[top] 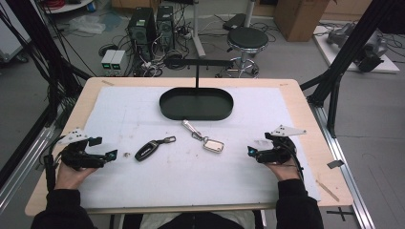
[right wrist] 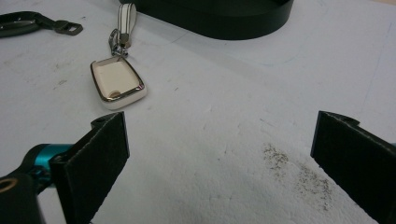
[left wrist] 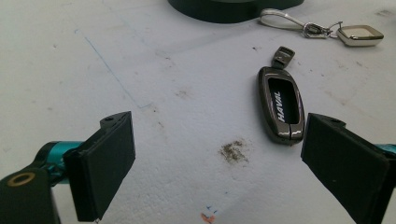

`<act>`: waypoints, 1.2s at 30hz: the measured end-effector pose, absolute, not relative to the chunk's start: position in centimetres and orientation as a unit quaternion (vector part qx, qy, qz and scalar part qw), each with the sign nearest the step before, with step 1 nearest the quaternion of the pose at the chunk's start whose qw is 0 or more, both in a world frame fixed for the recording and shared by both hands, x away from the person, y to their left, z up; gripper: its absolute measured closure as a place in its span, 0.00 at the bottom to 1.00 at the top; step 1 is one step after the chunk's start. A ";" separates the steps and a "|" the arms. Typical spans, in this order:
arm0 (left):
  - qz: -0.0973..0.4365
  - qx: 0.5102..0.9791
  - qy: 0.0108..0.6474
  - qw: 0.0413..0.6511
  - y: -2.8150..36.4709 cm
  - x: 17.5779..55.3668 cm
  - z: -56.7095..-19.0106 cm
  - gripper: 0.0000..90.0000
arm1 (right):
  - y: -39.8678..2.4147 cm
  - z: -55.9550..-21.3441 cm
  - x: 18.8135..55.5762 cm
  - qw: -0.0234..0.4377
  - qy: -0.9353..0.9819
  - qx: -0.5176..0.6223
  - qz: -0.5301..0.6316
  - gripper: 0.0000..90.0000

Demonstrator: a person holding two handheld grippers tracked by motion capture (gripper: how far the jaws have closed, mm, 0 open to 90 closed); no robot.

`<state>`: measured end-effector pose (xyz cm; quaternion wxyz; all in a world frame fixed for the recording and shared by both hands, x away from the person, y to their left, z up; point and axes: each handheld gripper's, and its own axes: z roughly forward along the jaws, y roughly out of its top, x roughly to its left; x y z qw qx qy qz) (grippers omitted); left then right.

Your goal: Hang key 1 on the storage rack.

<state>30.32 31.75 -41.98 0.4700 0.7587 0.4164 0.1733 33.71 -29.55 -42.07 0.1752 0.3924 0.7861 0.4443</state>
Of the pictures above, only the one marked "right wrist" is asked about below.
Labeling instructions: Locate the black oval tray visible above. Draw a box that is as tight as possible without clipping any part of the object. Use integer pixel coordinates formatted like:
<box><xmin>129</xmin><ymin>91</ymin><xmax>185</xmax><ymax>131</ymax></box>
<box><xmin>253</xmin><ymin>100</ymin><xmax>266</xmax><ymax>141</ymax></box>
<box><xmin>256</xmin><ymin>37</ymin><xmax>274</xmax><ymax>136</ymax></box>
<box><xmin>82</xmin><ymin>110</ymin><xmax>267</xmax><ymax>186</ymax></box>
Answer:
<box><xmin>119</xmin><ymin>0</ymin><xmax>295</xmax><ymax>41</ymax></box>

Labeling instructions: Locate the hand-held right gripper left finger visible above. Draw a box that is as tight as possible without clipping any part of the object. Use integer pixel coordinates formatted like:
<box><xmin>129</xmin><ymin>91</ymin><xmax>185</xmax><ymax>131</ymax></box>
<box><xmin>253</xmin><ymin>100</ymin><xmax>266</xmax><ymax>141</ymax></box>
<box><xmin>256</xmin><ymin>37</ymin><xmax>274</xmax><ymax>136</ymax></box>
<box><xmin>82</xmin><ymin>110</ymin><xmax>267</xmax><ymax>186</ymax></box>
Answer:
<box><xmin>49</xmin><ymin>111</ymin><xmax>131</xmax><ymax>224</ymax></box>

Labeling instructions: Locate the black strap keychain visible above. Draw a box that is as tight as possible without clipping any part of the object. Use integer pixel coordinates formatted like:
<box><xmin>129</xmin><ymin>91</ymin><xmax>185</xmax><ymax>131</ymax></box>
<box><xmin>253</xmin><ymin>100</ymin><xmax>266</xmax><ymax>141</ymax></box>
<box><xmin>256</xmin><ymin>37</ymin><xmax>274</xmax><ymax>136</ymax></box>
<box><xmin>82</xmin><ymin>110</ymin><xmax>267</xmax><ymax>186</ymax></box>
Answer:
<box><xmin>0</xmin><ymin>10</ymin><xmax>84</xmax><ymax>39</ymax></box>

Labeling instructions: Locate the white car key case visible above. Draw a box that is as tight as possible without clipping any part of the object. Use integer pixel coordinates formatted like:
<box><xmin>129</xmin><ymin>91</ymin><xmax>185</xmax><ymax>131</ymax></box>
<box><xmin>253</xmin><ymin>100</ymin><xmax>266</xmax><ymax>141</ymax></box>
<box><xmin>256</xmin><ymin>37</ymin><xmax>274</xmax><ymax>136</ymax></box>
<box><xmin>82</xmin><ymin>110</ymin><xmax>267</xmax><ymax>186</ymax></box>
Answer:
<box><xmin>90</xmin><ymin>3</ymin><xmax>148</xmax><ymax>111</ymax></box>

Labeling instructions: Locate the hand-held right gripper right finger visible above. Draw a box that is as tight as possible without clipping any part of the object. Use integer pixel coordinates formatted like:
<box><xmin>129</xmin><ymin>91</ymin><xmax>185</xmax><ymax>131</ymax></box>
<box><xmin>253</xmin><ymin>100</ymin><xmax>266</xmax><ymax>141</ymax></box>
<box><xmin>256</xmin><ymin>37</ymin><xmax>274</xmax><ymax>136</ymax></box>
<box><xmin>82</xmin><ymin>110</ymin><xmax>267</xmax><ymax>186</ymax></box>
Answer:
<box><xmin>310</xmin><ymin>110</ymin><xmax>396</xmax><ymax>224</ymax></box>

